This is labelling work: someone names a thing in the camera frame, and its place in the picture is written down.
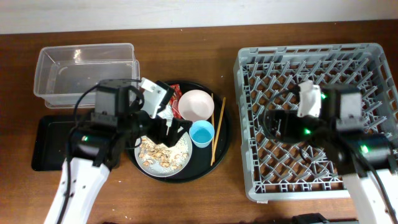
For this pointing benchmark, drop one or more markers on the black round tray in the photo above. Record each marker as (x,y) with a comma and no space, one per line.
(199,164)

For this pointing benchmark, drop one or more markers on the wooden chopstick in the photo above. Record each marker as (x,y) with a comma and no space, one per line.
(213,141)
(218,131)

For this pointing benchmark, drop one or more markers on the clear plastic bin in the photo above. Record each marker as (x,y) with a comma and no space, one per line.
(64,73)

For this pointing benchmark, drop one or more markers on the blue plastic cup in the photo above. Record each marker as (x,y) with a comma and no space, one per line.
(201,133)

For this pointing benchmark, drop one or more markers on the crumpled white napkin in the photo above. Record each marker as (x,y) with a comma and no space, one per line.
(167,113)

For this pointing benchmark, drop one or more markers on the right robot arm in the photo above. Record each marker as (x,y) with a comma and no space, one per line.
(330,117)

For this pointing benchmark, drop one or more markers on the red snack wrapper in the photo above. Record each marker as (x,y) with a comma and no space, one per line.
(174,101)

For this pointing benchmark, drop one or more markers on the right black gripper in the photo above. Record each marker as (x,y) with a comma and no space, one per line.
(290,119)

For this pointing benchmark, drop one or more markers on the grey dishwasher rack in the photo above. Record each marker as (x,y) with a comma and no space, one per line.
(277,171)

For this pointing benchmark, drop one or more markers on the black rectangular tray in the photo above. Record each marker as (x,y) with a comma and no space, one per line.
(52,134)

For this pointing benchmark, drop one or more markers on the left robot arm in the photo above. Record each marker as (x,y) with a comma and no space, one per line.
(125,111)

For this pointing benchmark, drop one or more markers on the grey plate with food scraps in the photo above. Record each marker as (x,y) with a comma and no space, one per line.
(158,160)

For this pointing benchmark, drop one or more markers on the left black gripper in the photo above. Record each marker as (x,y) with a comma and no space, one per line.
(160,136)

